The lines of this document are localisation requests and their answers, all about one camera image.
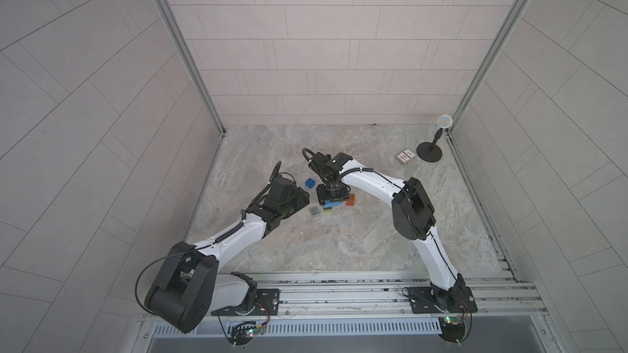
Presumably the aluminium rail frame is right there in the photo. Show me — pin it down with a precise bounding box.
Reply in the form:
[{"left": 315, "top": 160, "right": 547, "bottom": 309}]
[{"left": 247, "top": 269, "right": 547, "bottom": 320}]

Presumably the dark blue lego brick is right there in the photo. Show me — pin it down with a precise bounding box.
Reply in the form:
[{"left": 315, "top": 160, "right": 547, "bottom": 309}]
[{"left": 305, "top": 178, "right": 316, "bottom": 189}]

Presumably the light blue long lego brick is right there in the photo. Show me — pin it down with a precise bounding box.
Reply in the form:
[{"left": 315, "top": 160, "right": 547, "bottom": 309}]
[{"left": 323, "top": 201, "right": 343, "bottom": 210}]

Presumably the circuit board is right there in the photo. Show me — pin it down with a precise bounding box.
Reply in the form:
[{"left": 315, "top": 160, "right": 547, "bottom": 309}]
[
  {"left": 229, "top": 321, "right": 267, "bottom": 346},
  {"left": 438, "top": 316, "right": 473, "bottom": 345}
]

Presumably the right circuit board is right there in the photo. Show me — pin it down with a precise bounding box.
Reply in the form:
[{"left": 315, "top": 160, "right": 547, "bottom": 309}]
[{"left": 438, "top": 316, "right": 473, "bottom": 345}]

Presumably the red orange lego brick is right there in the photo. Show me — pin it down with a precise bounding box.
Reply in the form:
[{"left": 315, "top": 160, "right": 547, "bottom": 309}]
[{"left": 346, "top": 194, "right": 356, "bottom": 207}]

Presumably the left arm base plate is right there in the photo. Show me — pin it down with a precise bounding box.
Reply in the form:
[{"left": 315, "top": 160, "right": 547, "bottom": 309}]
[{"left": 210, "top": 289, "right": 281, "bottom": 316}]

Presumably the left circuit board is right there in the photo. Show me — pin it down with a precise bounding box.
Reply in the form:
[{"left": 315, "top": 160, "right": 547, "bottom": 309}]
[{"left": 229, "top": 321, "right": 267, "bottom": 346}]

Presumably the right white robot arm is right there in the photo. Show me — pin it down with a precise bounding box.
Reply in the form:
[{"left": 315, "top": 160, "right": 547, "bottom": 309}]
[{"left": 302, "top": 148, "right": 478, "bottom": 314}]

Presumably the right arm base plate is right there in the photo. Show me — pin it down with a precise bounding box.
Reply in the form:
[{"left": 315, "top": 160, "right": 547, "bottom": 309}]
[{"left": 402, "top": 286, "right": 478, "bottom": 314}]

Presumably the black stand with round disc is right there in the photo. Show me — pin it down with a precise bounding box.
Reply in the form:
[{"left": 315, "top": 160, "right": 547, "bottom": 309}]
[{"left": 416, "top": 114, "right": 453, "bottom": 163}]

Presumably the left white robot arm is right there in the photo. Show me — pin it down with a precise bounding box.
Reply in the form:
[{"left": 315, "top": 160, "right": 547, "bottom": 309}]
[{"left": 135, "top": 175, "right": 310, "bottom": 333}]

